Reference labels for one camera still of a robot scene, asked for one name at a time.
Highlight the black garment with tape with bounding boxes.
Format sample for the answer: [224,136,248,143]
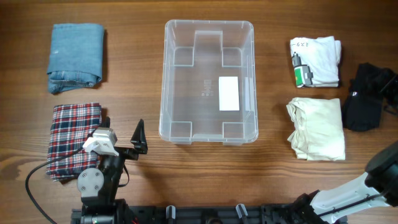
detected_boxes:
[341,63,397,132]

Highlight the white printed t-shirt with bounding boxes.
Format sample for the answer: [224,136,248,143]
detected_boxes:
[290,36,341,88]

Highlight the cream garment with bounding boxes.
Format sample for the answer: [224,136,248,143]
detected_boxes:
[286,97,346,161]

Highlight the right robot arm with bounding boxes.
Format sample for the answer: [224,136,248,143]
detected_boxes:
[287,98,397,223]

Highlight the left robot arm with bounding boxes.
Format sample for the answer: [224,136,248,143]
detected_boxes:
[71,118,148,224]

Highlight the clear plastic storage container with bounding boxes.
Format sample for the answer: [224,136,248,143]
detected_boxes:
[159,19,259,145]

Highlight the white label in container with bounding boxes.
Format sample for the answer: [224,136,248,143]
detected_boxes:
[218,77,239,111]

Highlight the folded red plaid shirt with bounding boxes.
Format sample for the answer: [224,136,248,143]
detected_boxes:
[46,103,101,181]

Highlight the folded blue denim jeans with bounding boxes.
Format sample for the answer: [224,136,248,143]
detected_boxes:
[47,23,104,95]

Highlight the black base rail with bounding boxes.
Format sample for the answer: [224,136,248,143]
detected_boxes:
[70,203,348,224]

